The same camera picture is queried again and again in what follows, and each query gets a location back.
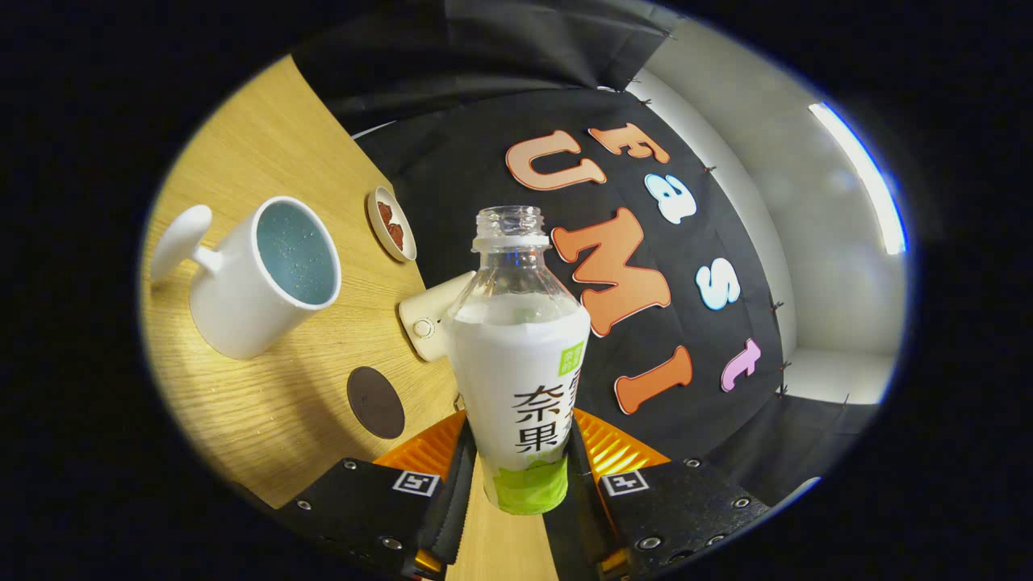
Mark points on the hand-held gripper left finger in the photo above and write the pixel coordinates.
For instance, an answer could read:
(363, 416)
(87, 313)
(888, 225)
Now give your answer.
(460, 484)

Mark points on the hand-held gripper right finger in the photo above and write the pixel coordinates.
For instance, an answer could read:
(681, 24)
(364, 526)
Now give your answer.
(585, 492)

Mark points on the dark brown round coaster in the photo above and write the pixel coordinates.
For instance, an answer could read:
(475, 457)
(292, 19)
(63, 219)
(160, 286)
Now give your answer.
(375, 402)

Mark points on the juice bottle with white label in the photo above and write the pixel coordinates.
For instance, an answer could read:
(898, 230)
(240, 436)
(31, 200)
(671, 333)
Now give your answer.
(516, 371)

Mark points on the white cup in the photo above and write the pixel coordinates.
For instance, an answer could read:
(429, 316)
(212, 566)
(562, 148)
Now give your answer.
(234, 307)

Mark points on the white toaster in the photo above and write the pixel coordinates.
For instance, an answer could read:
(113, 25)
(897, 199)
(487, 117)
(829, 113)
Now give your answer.
(424, 319)

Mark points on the wooden table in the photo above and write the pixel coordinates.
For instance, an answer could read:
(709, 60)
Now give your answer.
(282, 420)

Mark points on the white plate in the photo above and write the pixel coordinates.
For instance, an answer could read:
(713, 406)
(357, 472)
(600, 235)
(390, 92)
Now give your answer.
(401, 250)

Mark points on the brown cookie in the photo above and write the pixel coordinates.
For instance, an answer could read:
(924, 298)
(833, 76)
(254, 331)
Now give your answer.
(385, 212)
(395, 236)

